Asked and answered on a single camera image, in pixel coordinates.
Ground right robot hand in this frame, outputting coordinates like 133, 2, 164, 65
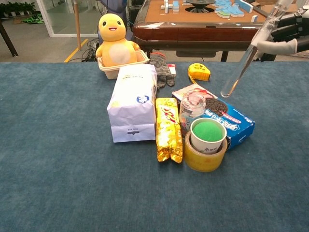
257, 8, 309, 55

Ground clear test tube white cap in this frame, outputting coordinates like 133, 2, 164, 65
220, 0, 289, 98

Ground white plastic crate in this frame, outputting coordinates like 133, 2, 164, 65
291, 50, 309, 58

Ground cardboard box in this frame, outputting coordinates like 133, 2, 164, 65
251, 0, 300, 15

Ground pile of blue mahjong tiles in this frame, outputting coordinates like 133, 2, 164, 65
214, 0, 254, 19

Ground brown mahjong table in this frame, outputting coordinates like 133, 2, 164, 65
132, 0, 290, 62

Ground black mahjong table centre dial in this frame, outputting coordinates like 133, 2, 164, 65
185, 0, 216, 13

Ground yellow tape measure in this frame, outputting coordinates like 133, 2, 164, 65
187, 62, 211, 85

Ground blue cookie box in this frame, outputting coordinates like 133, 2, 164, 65
202, 96, 256, 152

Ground small cluster of mahjong tiles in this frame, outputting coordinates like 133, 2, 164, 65
164, 0, 181, 13

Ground small red white box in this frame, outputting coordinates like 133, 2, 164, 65
167, 63, 177, 78

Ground clear glass jar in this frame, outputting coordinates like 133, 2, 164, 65
179, 89, 207, 132

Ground pink white snack packet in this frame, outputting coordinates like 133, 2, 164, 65
171, 84, 219, 103

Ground green ball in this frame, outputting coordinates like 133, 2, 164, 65
193, 121, 223, 143

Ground grey knitted glove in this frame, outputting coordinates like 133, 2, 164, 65
148, 52, 175, 89

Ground white paper cup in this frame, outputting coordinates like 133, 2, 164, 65
190, 117, 227, 155

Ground gold foil snack pack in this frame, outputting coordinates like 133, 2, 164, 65
155, 97, 183, 164

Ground yellow adhesive tape roll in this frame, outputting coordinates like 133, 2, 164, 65
184, 130, 228, 173

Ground white paper bag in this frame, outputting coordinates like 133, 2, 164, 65
107, 64, 158, 143

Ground yellow plush duck toy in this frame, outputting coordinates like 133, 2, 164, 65
95, 13, 140, 68

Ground beige plastic basket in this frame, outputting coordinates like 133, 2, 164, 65
97, 49, 150, 80

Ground wooden pole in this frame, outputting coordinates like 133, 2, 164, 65
73, 0, 82, 51

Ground green cloth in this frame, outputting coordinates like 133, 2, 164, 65
23, 14, 45, 24

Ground blue felt table cover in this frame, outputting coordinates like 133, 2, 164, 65
0, 61, 309, 232

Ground green potted plants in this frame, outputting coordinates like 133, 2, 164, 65
0, 1, 37, 17

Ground dark table leg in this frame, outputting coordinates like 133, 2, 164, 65
0, 21, 19, 58

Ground black floor cables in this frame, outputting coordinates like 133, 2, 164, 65
81, 38, 100, 62

